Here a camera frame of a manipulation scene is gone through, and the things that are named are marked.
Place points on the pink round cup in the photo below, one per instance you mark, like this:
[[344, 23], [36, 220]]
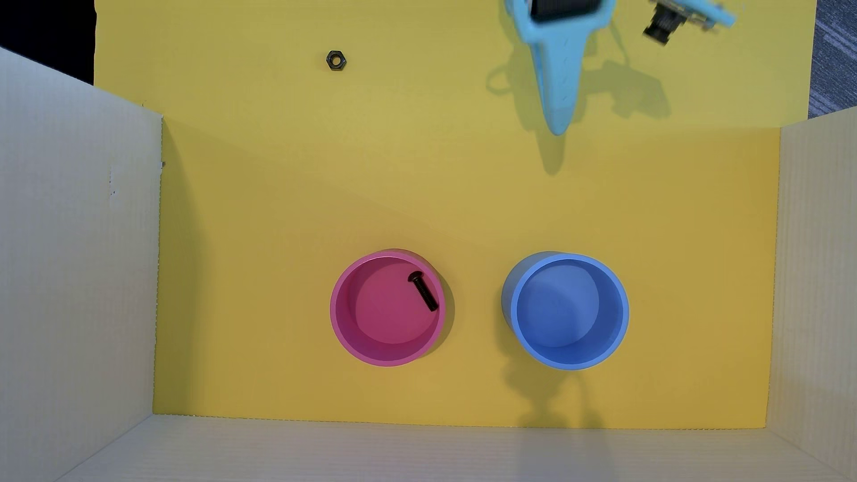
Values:
[[381, 321]]

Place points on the beige cardboard box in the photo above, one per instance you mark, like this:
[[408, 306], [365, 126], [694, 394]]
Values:
[[67, 268]]

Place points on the black hex nut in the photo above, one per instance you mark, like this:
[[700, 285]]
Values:
[[329, 61]]

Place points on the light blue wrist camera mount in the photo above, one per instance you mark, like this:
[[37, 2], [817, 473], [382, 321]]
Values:
[[659, 27]]

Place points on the yellow paper sheet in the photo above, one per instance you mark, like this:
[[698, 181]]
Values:
[[602, 201]]

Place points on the black bolt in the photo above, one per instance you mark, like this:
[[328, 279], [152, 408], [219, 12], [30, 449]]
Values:
[[424, 292]]

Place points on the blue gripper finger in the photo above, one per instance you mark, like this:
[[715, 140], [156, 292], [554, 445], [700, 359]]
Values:
[[561, 80]]

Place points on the blue round cup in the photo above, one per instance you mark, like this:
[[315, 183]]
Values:
[[562, 308]]

